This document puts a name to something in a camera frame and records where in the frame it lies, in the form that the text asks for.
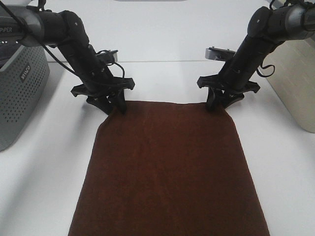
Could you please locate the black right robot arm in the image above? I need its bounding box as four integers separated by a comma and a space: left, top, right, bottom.
197, 0, 315, 111

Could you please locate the beige plastic bin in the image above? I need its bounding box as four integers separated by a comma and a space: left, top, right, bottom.
264, 39, 315, 133

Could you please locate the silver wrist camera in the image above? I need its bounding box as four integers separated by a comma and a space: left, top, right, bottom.
205, 47, 236, 61
96, 50, 118, 64

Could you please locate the brown towel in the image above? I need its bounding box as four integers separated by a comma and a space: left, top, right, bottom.
68, 101, 269, 236

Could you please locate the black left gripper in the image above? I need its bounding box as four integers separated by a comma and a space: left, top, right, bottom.
70, 73, 135, 115

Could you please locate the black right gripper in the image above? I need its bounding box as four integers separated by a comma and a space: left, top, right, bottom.
197, 71, 260, 110

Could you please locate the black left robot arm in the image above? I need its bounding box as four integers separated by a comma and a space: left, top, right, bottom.
0, 0, 135, 114

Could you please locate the grey perforated plastic basket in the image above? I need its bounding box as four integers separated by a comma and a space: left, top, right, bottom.
0, 38, 50, 150

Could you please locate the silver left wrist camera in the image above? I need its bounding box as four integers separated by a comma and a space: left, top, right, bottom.
96, 50, 118, 64

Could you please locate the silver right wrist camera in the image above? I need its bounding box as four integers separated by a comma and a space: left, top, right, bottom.
205, 47, 236, 61

